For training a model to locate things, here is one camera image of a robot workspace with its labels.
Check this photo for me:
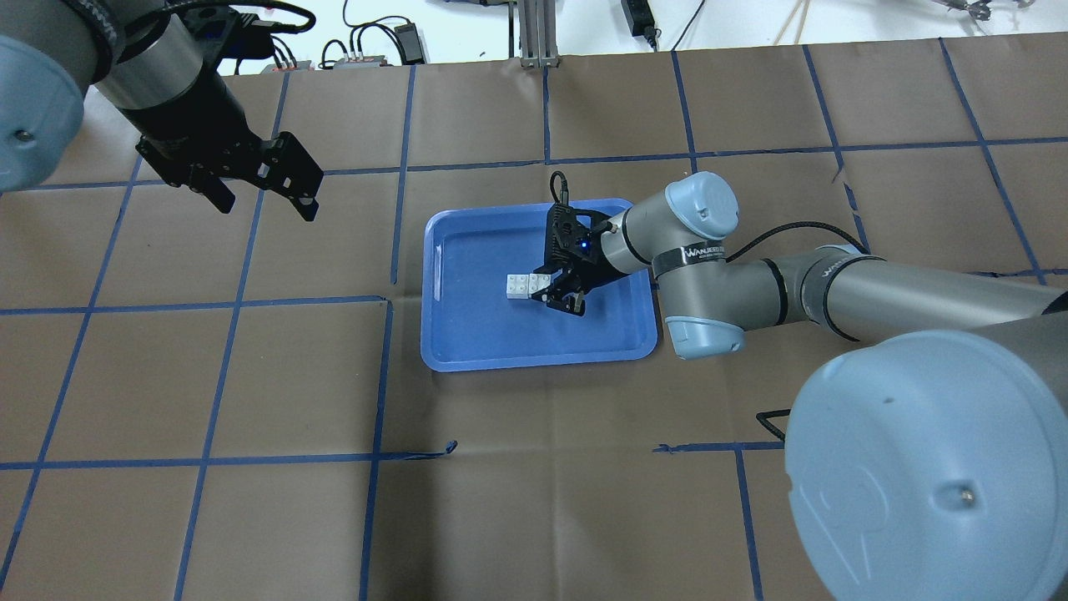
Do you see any blue plastic tray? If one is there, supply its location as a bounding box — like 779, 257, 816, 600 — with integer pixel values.
421, 203, 660, 371

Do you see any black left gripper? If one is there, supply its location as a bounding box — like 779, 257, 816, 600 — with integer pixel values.
136, 75, 324, 222

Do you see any black power adapter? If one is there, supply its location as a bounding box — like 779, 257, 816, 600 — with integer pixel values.
621, 0, 657, 38

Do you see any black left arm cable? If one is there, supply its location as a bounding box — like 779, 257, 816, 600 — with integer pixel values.
125, 0, 318, 59

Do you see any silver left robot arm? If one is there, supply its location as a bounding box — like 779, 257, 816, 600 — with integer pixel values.
1, 1, 324, 221

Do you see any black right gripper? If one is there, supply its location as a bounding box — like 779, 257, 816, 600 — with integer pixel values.
533, 202, 622, 318

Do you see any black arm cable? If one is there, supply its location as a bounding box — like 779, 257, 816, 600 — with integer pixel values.
125, 0, 318, 59
724, 220, 869, 264

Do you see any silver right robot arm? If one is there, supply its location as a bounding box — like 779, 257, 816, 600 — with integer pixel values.
531, 171, 1067, 600

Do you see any aluminium frame post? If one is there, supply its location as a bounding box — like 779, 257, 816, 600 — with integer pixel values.
517, 0, 560, 68

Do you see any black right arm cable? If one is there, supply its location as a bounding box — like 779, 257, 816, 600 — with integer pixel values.
724, 220, 869, 264

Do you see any white block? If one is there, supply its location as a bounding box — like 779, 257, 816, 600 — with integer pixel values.
527, 273, 551, 298
505, 274, 531, 300

